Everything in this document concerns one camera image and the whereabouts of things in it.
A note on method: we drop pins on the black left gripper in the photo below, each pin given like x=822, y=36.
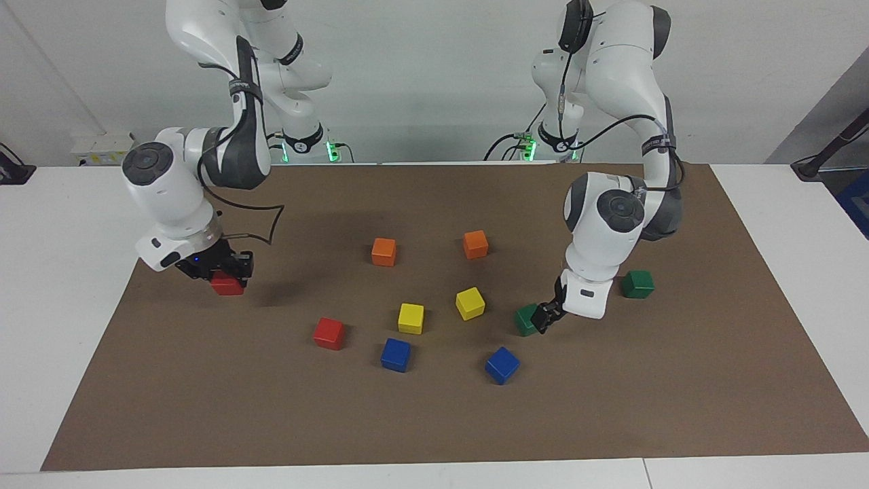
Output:
x=557, y=302

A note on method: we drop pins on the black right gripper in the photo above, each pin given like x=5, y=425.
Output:
x=204, y=261

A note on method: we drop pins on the red wooden cube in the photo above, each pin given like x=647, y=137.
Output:
x=226, y=286
x=329, y=333

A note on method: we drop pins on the green wooden cube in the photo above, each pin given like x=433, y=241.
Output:
x=638, y=284
x=523, y=320

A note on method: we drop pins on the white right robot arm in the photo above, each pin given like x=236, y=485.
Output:
x=170, y=197

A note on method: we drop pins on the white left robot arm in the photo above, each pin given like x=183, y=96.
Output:
x=611, y=238

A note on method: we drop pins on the blue wooden cube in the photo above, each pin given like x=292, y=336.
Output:
x=396, y=354
x=502, y=365

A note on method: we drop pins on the yellow wooden cube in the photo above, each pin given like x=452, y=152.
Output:
x=470, y=303
x=411, y=318

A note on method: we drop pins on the orange wooden cube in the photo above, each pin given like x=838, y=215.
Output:
x=475, y=244
x=383, y=251

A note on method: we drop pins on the brown table mat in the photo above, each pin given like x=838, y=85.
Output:
x=611, y=407

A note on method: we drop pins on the white power strip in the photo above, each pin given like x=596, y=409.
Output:
x=102, y=148

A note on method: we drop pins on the black stand with pole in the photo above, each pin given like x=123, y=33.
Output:
x=828, y=153

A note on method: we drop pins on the blue box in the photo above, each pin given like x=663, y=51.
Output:
x=857, y=200

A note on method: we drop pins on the black clamp mount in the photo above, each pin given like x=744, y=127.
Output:
x=13, y=170

